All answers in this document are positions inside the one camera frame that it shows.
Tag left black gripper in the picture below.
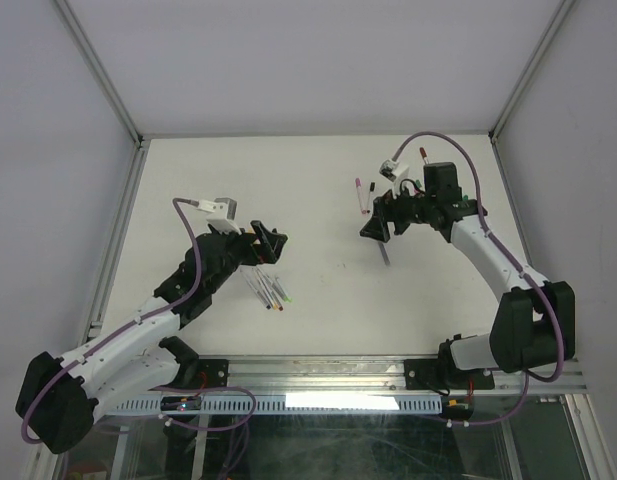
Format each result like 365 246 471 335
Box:
206 220 286 294

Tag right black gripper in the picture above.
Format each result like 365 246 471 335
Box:
359 178 435 242

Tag yellow marker pen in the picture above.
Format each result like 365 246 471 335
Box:
253 270 279 310

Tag light green cap marker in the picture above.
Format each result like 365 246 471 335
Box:
272 275 292 302

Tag grey pen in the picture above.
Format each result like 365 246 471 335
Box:
378 242 391 266

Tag brown cap marker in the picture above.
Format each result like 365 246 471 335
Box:
257 273 284 311

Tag purple cap marker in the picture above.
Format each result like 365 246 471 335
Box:
354 177 366 215

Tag blue marker pen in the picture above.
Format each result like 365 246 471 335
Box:
240 269 272 310

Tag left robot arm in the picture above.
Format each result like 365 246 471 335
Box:
15 221 288 454

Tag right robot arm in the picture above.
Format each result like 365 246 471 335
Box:
360 160 576 387

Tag small black cap marker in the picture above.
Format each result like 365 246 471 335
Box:
365 181 376 214

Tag controller board with LEDs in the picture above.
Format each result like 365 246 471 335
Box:
160 395 205 412

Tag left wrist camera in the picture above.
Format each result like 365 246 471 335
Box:
196 197 241 234

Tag aluminium front rail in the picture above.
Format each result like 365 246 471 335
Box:
152 353 587 399

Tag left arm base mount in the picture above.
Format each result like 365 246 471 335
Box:
158 336 229 390

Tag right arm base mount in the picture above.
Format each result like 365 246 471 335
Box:
403 334 495 396

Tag slotted cable duct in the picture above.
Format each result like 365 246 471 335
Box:
112 392 442 416

